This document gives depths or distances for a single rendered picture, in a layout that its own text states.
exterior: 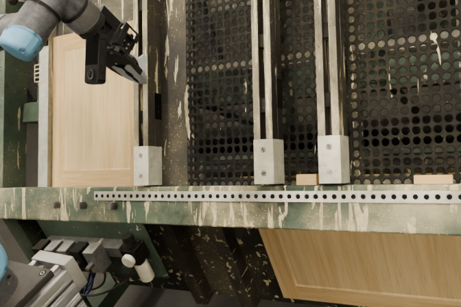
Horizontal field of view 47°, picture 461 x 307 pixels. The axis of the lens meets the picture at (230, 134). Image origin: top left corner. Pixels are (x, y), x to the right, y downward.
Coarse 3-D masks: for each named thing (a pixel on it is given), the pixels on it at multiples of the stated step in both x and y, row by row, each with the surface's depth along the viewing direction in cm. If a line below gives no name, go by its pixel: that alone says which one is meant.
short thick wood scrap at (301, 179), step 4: (296, 176) 147; (300, 176) 147; (304, 176) 146; (308, 176) 146; (312, 176) 145; (316, 176) 145; (296, 180) 147; (300, 180) 147; (304, 180) 146; (308, 180) 146; (312, 180) 145; (316, 180) 144; (296, 184) 147; (300, 184) 147; (304, 184) 146; (308, 184) 146; (312, 184) 145; (316, 184) 144
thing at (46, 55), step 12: (48, 48) 199; (48, 60) 199; (48, 72) 198; (48, 84) 198; (48, 96) 198; (48, 108) 197; (48, 120) 197; (48, 132) 197; (48, 144) 196; (48, 156) 196; (48, 168) 196; (48, 180) 196
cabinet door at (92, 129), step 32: (128, 32) 182; (64, 64) 197; (64, 96) 196; (96, 96) 188; (128, 96) 181; (64, 128) 195; (96, 128) 187; (128, 128) 180; (64, 160) 194; (96, 160) 186; (128, 160) 179
